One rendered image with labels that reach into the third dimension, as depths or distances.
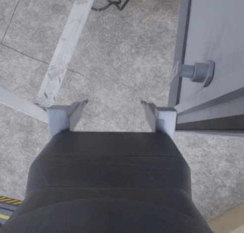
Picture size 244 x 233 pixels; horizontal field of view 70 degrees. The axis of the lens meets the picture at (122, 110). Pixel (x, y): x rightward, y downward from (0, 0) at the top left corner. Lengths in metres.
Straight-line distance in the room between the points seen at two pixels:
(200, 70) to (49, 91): 0.75
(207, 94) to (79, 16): 0.85
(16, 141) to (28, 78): 0.38
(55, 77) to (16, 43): 0.55
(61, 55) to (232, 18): 0.78
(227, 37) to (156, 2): 1.08
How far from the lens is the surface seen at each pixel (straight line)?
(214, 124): 0.17
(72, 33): 0.93
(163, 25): 1.18
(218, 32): 0.23
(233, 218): 1.11
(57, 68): 0.89
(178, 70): 0.20
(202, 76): 0.21
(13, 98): 0.71
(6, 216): 0.91
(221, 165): 1.11
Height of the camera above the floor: 1.00
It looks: 82 degrees down
